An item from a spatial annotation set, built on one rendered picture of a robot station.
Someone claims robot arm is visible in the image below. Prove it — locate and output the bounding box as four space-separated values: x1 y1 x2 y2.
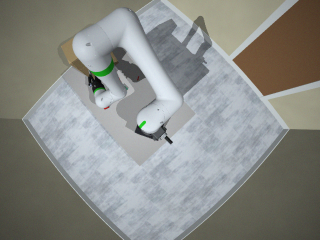
72 7 184 144

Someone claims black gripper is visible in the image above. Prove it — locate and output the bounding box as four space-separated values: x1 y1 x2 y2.
88 70 102 87

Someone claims small tan wooden chest of drawers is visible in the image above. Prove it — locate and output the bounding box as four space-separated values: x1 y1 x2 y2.
61 38 89 77

